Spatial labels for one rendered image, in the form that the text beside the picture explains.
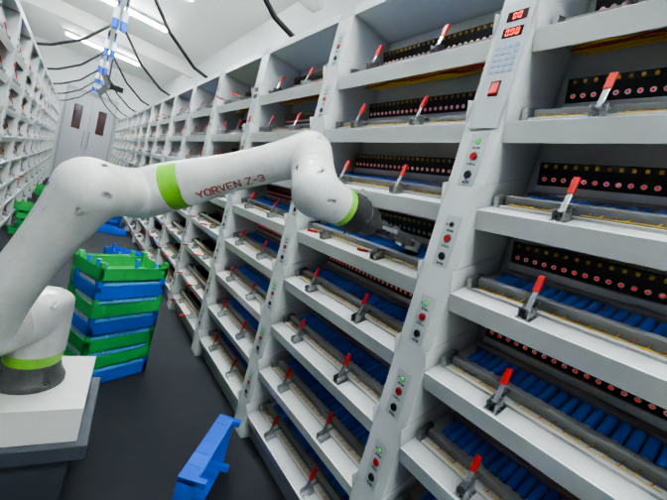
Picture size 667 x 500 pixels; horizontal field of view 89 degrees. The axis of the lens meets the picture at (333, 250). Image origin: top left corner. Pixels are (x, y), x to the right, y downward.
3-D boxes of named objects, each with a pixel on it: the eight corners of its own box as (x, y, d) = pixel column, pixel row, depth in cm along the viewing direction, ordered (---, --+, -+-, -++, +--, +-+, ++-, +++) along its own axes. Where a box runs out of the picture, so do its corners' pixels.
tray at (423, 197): (440, 221, 84) (445, 164, 80) (310, 192, 131) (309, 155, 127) (485, 210, 96) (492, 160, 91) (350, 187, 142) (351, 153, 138)
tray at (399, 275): (416, 296, 86) (419, 261, 83) (297, 241, 133) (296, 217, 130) (464, 277, 97) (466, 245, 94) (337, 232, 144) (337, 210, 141)
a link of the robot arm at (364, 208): (324, 225, 83) (345, 233, 76) (341, 182, 83) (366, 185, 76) (340, 233, 87) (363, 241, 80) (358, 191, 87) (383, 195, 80)
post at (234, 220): (195, 356, 195) (271, 46, 177) (191, 348, 202) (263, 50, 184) (228, 354, 208) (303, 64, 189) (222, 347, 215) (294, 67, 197)
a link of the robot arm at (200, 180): (197, 215, 84) (172, 184, 75) (200, 183, 91) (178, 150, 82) (338, 183, 83) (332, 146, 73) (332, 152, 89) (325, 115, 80)
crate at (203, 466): (161, 540, 95) (189, 548, 94) (178, 475, 93) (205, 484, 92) (207, 462, 125) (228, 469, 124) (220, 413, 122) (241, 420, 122)
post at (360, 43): (240, 438, 141) (356, 5, 123) (232, 424, 148) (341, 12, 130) (281, 430, 154) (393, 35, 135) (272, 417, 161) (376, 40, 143)
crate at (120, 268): (98, 282, 137) (102, 263, 136) (74, 266, 147) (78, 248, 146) (166, 279, 163) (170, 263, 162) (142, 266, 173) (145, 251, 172)
